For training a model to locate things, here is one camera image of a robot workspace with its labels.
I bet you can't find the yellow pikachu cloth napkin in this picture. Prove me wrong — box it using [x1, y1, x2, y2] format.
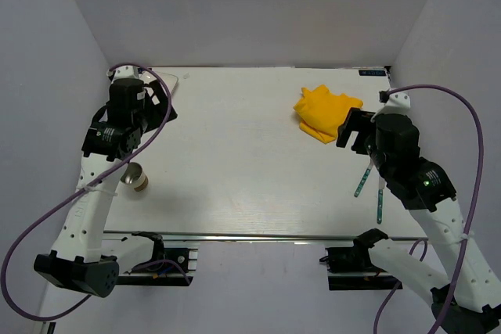
[294, 84, 363, 144]

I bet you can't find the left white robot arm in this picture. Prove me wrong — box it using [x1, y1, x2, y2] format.
[34, 78, 177, 297]

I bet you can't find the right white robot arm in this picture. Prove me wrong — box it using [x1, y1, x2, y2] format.
[336, 108, 500, 333]

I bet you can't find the white rectangular plate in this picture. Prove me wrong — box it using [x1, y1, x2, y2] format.
[139, 70, 179, 95]

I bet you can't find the paper cup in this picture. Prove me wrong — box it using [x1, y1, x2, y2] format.
[121, 162, 149, 192]

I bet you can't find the fork with green handle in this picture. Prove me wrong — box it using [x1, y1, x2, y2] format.
[354, 160, 373, 198]

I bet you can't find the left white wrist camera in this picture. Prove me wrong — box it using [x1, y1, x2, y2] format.
[106, 65, 140, 83]

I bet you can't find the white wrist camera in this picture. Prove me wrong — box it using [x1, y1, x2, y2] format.
[371, 91, 411, 122]
[106, 65, 140, 83]

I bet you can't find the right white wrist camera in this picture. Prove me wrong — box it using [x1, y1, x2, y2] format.
[371, 91, 411, 122]

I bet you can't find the knife with green handle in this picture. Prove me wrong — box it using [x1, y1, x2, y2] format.
[377, 177, 385, 224]

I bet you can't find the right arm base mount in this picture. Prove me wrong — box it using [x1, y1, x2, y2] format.
[319, 228, 398, 291]

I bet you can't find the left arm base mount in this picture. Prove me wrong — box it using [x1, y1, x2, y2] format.
[117, 232, 198, 287]

